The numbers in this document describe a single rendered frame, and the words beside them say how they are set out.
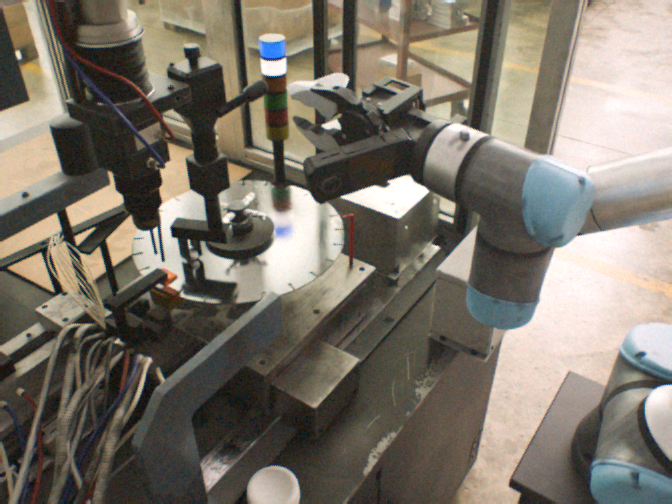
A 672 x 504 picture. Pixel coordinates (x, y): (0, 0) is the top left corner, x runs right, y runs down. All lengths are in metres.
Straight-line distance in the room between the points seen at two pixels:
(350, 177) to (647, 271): 2.16
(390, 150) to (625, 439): 0.40
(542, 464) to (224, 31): 1.09
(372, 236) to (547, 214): 0.65
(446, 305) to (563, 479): 0.31
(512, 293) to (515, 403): 1.42
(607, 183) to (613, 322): 1.73
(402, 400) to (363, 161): 0.49
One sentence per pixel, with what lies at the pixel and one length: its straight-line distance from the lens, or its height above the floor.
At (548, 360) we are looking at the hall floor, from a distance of 2.23.
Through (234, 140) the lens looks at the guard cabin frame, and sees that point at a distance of 1.63.
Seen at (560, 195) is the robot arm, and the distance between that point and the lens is 0.59.
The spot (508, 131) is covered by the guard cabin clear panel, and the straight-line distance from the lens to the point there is 1.23.
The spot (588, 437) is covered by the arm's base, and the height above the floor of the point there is 0.80.
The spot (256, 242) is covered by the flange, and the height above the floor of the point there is 0.96.
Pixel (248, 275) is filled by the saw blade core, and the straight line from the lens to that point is 0.94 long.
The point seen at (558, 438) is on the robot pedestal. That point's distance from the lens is 1.04.
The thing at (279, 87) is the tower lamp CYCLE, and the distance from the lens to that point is 1.21.
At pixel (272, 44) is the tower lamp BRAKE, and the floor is 1.15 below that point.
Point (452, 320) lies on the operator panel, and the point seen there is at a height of 0.81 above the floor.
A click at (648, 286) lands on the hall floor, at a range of 2.66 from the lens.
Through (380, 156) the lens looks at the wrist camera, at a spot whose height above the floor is 1.22.
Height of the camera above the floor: 1.54
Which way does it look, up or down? 37 degrees down
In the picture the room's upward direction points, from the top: straight up
